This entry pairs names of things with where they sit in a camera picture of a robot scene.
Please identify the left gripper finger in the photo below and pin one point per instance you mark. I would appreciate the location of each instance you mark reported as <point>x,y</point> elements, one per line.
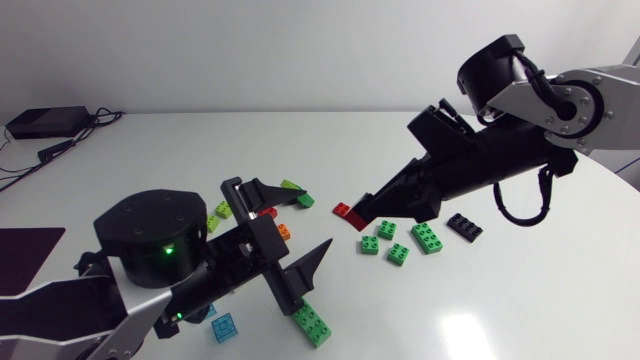
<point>307,270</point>
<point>270,194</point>

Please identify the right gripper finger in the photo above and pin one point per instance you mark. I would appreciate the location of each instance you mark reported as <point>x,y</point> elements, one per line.
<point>370,207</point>

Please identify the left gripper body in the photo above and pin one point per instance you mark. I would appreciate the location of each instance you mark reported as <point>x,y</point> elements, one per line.
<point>227,260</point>

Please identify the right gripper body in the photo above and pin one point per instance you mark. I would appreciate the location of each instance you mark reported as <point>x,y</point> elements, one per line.
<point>440,180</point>

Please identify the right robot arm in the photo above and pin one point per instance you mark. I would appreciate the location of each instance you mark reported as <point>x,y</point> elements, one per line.
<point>615,100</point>

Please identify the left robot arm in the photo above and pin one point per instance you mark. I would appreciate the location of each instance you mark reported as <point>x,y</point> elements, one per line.
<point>150,235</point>

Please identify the small red toy brick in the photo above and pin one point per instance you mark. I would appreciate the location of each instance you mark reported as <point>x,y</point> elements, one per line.
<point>268,212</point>

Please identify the lime green toy brick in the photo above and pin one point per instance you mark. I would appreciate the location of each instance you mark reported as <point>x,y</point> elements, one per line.
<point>212,223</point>
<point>290,184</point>
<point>223,209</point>

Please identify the small green toy brick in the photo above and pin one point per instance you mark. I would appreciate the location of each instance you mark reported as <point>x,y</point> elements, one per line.
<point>387,230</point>
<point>370,245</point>
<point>398,254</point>

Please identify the orange toy brick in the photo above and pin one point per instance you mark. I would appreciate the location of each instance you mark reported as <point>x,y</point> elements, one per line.
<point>284,231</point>

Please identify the black toy brick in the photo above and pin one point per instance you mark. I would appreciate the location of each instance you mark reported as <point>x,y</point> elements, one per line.
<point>465,227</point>

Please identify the long green toy brick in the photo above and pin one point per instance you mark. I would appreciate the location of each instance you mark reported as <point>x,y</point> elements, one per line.
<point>426,238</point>
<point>312,324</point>

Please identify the clear blue toy brick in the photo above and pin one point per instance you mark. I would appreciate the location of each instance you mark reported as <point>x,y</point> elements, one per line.
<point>224,327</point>
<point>210,312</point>

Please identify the dark mat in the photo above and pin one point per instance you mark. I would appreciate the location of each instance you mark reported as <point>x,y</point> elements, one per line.
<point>25,257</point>

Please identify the black power brick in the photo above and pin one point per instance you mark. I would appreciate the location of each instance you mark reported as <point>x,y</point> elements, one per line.
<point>47,121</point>

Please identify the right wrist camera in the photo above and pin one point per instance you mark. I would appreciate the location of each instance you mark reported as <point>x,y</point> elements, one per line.
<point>435,127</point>

